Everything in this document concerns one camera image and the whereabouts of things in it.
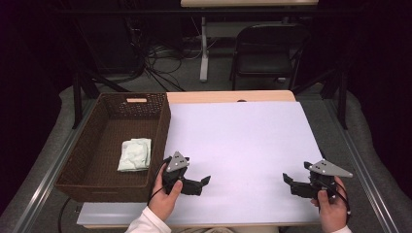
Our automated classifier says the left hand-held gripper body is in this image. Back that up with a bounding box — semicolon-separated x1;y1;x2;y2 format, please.
160;150;204;197

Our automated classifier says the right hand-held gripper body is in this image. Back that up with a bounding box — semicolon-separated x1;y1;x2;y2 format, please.
290;158;355;200

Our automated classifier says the white cloth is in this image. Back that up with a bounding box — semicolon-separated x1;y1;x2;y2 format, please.
117;137;153;173

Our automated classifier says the brown woven basket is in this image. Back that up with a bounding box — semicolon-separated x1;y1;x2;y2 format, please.
53;91;172;204

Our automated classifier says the person's left hand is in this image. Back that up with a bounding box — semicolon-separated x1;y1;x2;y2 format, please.
148;164;185;223

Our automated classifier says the person's right hand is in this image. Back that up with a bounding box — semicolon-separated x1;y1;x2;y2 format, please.
310;176;350;233

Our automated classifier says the white table mat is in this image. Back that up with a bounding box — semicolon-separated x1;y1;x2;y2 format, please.
76;101;326;227

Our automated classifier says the black metal stand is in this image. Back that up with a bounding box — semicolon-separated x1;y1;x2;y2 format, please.
71;70;131;130
291;66;350;131

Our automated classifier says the light wooden table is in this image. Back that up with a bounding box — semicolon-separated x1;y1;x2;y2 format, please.
166;89;296;105

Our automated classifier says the black folding chair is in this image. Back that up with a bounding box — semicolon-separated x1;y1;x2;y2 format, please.
228;23;309;92

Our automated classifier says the white background desk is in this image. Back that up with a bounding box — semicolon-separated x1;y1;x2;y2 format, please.
180;0;321;83

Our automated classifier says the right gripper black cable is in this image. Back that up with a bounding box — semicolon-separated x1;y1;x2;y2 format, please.
335;182;353;225

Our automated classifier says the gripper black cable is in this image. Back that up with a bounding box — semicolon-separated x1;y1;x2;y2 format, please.
335;182;353;225
56;156;173;233

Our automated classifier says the aluminium rail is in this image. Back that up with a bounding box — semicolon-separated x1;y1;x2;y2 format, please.
12;96;99;233
323;96;400;233

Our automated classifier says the bundle of floor cables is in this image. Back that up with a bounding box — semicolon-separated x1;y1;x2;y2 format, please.
121;15;202;93

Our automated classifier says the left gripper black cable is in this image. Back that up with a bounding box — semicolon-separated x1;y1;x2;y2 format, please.
56;156;173;233

